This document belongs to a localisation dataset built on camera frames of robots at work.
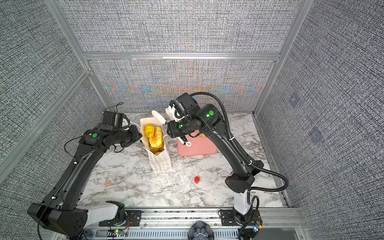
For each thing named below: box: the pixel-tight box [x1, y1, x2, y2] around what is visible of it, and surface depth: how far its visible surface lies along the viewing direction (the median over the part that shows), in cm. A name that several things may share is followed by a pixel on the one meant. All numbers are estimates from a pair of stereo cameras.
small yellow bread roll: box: [144, 123, 155, 138], surface depth 79 cm
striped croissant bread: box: [148, 126, 164, 148], surface depth 77 cm
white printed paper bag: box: [140, 117, 172, 173], surface depth 79 cm
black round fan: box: [188, 221, 215, 240], surface depth 69 cm
